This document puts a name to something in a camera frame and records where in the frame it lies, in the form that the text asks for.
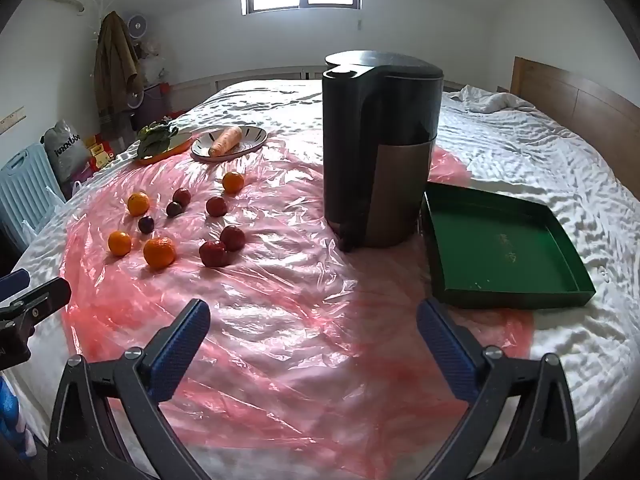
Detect white patterned plate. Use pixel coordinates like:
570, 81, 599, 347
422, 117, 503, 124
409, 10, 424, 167
191, 126, 268, 163

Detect pink plastic sheet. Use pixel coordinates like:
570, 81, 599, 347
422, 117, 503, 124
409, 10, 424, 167
59, 132, 536, 480

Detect light blue folding stool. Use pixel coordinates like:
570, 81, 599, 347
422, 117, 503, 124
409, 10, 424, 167
0, 142, 66, 241

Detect yellow and red boxes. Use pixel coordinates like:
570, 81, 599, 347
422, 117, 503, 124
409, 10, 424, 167
82, 135, 115, 170

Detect carrot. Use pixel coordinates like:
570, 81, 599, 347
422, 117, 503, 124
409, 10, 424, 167
209, 127, 243, 157

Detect orange plate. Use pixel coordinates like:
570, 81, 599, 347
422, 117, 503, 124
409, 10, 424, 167
132, 131, 195, 167

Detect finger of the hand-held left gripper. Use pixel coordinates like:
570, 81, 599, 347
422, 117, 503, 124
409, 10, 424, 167
0, 278, 72, 322
0, 268, 31, 302

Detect black and bronze electric kettle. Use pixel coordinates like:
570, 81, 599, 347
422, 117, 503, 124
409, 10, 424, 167
321, 50, 445, 253

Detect crumpled white blanket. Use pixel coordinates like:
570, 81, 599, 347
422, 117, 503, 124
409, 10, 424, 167
445, 85, 538, 113

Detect brown coat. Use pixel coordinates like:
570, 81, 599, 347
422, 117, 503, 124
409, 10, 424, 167
94, 11, 142, 133

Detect white bed sheet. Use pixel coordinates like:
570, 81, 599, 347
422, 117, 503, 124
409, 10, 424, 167
10, 79, 640, 480

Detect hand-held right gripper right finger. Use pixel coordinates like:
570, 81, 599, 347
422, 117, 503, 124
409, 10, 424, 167
416, 297, 581, 480

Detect green leafy spinach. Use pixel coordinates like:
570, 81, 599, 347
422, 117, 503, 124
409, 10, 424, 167
136, 121, 179, 157

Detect green tray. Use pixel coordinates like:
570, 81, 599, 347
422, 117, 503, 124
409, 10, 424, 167
421, 181, 597, 310

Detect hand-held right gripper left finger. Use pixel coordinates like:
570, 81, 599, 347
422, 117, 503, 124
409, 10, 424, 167
47, 299, 211, 480

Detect wooden headboard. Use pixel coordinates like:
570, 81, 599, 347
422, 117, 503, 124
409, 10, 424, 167
510, 56, 640, 153

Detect grey printed bag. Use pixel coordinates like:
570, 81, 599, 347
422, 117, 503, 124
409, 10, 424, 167
41, 120, 86, 183

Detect person's left hand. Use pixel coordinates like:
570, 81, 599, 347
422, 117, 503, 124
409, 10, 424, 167
0, 377, 20, 436

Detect purple storage box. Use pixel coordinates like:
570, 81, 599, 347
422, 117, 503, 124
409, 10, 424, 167
142, 85, 172, 122

